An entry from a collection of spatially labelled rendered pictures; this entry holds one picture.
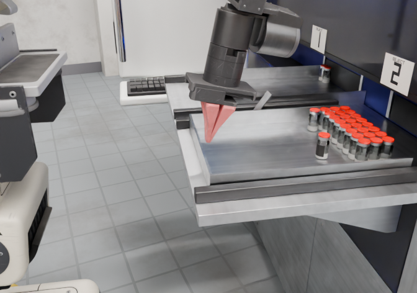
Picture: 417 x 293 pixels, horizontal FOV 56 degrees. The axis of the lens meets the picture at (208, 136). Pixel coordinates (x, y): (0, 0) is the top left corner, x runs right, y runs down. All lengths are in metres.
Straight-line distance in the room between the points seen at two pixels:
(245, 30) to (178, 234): 1.49
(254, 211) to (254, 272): 1.19
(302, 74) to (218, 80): 0.70
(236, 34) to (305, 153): 0.29
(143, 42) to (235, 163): 0.87
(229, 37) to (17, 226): 0.49
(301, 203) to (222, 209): 0.12
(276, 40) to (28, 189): 0.55
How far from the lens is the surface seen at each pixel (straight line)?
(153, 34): 1.48
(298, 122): 0.89
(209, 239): 1.92
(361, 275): 1.02
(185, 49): 1.50
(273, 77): 1.22
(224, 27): 0.57
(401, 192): 0.69
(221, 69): 0.57
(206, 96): 0.57
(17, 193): 0.84
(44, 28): 4.65
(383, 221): 0.83
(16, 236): 0.80
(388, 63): 0.83
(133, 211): 2.13
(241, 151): 0.74
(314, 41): 1.12
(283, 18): 0.60
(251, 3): 0.55
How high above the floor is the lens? 1.22
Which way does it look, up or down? 25 degrees down
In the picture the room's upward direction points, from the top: straight up
